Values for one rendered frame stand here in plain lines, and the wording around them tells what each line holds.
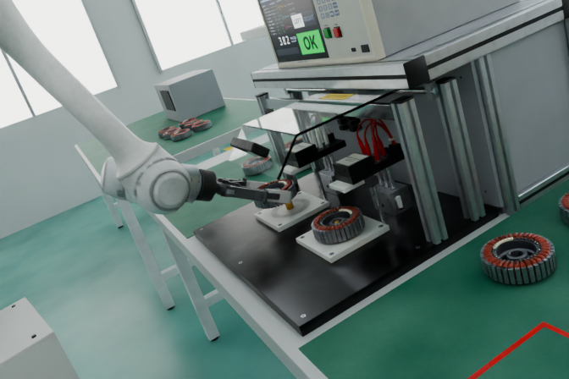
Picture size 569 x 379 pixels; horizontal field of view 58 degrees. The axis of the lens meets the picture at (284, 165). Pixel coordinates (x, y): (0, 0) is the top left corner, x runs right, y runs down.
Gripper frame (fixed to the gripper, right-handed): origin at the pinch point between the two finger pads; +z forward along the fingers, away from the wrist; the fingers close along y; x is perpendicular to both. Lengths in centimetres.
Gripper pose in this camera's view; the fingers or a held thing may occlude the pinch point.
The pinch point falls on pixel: (273, 192)
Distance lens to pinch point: 129.9
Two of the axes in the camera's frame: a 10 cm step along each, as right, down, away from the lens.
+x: 1.6, -9.8, -0.7
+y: 4.4, 1.4, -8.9
